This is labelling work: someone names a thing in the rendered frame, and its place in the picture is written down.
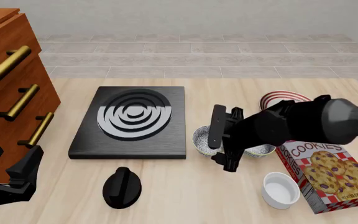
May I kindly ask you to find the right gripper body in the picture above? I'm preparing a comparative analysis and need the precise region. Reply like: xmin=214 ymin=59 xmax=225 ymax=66
xmin=211 ymin=106 xmax=247 ymax=174

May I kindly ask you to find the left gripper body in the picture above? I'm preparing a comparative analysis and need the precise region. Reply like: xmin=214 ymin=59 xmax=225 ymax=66
xmin=0 ymin=178 xmax=37 ymax=224

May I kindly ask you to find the patterned black white bowl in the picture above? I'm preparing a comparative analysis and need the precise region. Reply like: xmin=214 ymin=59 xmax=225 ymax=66
xmin=192 ymin=124 xmax=277 ymax=160

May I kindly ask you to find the flat plate on black stalk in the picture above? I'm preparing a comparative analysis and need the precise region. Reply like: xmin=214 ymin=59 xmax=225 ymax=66
xmin=206 ymin=104 xmax=231 ymax=151

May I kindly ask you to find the flat black stove plate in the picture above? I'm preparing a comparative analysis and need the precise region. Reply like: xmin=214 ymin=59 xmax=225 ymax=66
xmin=68 ymin=86 xmax=188 ymax=161

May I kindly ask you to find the plate with red rings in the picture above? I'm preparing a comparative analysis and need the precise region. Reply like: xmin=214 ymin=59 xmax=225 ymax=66
xmin=259 ymin=90 xmax=312 ymax=113

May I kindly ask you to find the small white ramekin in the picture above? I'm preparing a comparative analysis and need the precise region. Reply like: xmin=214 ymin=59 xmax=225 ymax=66
xmin=261 ymin=172 xmax=301 ymax=210

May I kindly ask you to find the small wooden drawer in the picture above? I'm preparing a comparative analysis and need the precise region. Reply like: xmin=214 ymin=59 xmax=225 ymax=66
xmin=0 ymin=78 xmax=62 ymax=185

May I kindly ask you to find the round black stove knob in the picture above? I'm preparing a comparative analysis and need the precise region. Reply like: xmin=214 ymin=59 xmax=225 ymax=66
xmin=102 ymin=166 xmax=143 ymax=210

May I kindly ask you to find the medium wooden drawer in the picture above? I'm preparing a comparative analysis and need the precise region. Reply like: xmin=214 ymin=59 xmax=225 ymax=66
xmin=0 ymin=52 xmax=53 ymax=151

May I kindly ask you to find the printed cookies box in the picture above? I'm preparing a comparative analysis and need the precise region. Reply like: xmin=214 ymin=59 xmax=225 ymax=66
xmin=275 ymin=139 xmax=358 ymax=215

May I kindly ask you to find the large wooden drawer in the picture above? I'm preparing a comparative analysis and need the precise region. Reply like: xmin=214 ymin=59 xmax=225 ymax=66
xmin=0 ymin=13 xmax=42 ymax=110

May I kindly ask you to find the short brass drawer handle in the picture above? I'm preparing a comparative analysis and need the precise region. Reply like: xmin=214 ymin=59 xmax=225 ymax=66
xmin=17 ymin=111 xmax=55 ymax=149

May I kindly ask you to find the medium brass drawer handle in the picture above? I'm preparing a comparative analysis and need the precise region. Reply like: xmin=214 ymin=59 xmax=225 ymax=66
xmin=0 ymin=83 xmax=40 ymax=123

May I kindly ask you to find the long brass drawer handle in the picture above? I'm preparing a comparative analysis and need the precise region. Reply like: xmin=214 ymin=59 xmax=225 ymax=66
xmin=0 ymin=45 xmax=32 ymax=83

